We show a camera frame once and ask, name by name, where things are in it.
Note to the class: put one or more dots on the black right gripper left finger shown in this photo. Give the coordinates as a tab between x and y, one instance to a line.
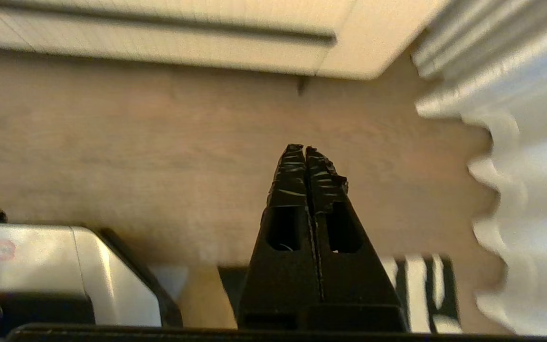
283	285

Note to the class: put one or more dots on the black and white rug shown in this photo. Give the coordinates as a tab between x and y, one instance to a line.
530	166

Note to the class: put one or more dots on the black white striped mat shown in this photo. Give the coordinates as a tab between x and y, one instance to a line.
418	294

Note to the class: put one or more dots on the white robot base panel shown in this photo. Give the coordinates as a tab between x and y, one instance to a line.
41	266

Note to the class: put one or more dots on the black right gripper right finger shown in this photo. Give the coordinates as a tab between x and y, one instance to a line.
354	285

